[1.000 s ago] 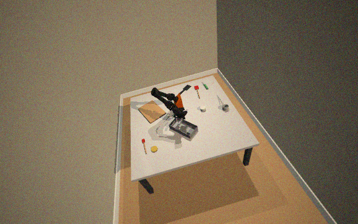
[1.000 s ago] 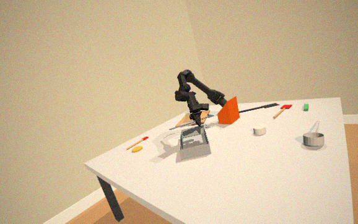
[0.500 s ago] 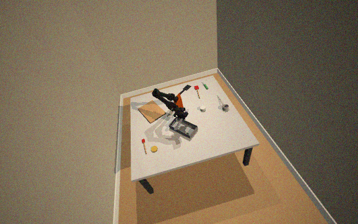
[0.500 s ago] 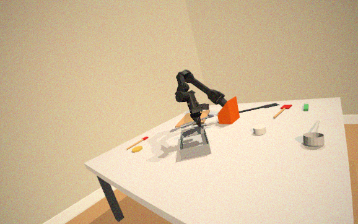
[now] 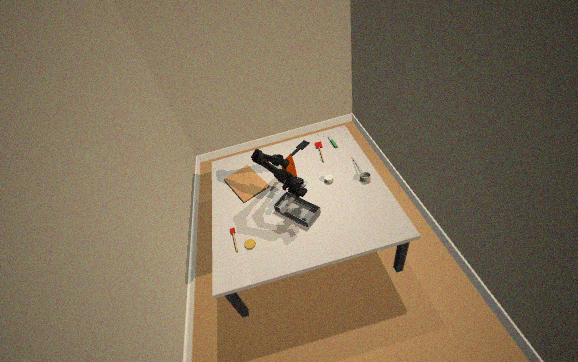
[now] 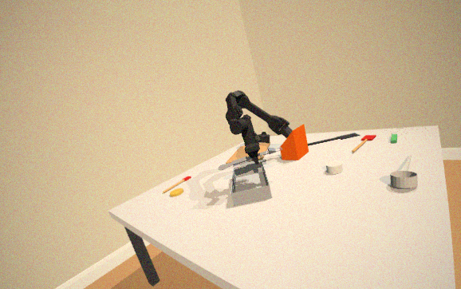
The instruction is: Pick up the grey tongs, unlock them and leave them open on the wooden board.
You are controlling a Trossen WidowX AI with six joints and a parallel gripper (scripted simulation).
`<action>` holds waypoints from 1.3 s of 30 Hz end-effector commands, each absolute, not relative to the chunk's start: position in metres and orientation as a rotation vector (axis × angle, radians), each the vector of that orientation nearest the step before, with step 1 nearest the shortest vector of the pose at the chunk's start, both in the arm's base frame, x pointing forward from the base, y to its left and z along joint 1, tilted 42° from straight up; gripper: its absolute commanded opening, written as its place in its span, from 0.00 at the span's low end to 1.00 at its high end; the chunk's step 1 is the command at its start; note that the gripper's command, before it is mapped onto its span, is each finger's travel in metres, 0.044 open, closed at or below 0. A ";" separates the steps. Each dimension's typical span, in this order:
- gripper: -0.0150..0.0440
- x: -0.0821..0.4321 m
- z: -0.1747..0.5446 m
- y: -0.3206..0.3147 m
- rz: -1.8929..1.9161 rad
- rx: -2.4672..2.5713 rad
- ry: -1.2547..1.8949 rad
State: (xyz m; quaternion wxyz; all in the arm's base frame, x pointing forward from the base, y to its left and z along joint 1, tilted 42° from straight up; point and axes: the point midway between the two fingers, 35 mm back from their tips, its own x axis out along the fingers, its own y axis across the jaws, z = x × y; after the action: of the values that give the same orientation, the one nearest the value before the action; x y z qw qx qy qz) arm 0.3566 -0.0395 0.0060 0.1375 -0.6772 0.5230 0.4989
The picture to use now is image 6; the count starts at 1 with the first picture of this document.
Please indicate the grey roasting tin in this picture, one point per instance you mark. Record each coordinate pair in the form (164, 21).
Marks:
(249, 184)

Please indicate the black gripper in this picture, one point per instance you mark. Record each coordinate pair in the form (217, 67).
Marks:
(252, 147)

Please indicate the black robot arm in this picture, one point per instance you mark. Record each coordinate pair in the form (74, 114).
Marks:
(238, 100)

